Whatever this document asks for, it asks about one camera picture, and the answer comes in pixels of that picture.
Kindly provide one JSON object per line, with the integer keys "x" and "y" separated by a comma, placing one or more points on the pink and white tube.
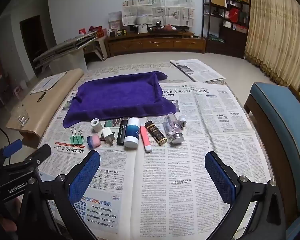
{"x": 145, "y": 140}

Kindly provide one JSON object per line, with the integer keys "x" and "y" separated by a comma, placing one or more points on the dark wooden shelf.
{"x": 230, "y": 40}

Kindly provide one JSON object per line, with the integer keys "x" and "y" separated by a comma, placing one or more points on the black tube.
{"x": 121, "y": 132}

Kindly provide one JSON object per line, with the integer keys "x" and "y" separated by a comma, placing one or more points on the white bottle cap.
{"x": 182, "y": 120}

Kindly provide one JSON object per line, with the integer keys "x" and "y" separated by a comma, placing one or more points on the folded newspaper stack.
{"x": 197, "y": 71}

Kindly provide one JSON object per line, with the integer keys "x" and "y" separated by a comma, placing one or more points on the black pen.
{"x": 41, "y": 97}

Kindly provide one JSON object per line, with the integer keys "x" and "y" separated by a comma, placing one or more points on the red bag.
{"x": 234, "y": 15}

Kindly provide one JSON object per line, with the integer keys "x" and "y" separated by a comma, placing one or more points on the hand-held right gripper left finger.
{"x": 85, "y": 177}

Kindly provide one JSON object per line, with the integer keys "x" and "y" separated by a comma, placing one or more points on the white and blue bottle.
{"x": 131, "y": 132}

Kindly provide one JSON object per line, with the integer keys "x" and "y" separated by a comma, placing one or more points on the white tape roll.
{"x": 96, "y": 125}

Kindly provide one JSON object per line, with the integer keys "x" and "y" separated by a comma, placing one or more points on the spread newspaper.
{"x": 180, "y": 170}

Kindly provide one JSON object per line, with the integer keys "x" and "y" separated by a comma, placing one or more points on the beige curved wooden bench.
{"x": 52, "y": 97}

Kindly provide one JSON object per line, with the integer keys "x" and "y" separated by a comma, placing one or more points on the newspaper-covered television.
{"x": 162, "y": 12}

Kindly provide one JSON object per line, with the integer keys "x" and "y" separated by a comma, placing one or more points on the person's left hand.
{"x": 8, "y": 226}

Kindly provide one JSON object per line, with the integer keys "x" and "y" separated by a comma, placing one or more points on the beige curtain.
{"x": 272, "y": 30}

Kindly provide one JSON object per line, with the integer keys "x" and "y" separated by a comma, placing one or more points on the clear plastic bottle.
{"x": 172, "y": 130}

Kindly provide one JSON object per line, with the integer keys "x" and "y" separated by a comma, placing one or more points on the grey folded table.
{"x": 65, "y": 46}

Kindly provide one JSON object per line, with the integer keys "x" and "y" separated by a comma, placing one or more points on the blue cushioned chair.
{"x": 277, "y": 110}

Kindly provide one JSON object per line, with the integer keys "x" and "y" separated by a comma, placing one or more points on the white charger plug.
{"x": 107, "y": 133}

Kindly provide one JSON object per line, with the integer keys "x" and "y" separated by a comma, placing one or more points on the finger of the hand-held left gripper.
{"x": 12, "y": 147}
{"x": 40, "y": 155}

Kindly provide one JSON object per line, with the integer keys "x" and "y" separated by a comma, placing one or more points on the white paper sheet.
{"x": 48, "y": 82}

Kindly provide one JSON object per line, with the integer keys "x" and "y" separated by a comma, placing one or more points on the black and gold lighter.
{"x": 155, "y": 133}

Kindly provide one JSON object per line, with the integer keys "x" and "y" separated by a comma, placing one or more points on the dark door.
{"x": 33, "y": 38}

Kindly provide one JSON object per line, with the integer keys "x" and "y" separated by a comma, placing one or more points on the purple towel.
{"x": 115, "y": 95}

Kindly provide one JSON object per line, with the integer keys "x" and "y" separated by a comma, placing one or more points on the pink and blue small jar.
{"x": 93, "y": 142}

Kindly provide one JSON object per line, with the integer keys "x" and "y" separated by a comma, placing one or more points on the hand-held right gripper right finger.
{"x": 220, "y": 177}

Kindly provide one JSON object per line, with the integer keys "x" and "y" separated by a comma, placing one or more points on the glass tumbler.
{"x": 21, "y": 116}

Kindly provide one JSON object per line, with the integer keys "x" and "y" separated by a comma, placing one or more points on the pink stool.
{"x": 17, "y": 90}

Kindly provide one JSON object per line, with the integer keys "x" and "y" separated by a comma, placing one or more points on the red gift boxes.
{"x": 96, "y": 32}

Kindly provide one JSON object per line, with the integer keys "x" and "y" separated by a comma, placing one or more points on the green binder clip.
{"x": 76, "y": 140}

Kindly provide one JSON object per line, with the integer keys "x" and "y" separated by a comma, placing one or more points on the wooden television cabinet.
{"x": 152, "y": 45}

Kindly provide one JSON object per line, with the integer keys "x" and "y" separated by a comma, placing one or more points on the green box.
{"x": 216, "y": 39}

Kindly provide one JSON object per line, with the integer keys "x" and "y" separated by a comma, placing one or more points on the wall calendar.
{"x": 115, "y": 20}

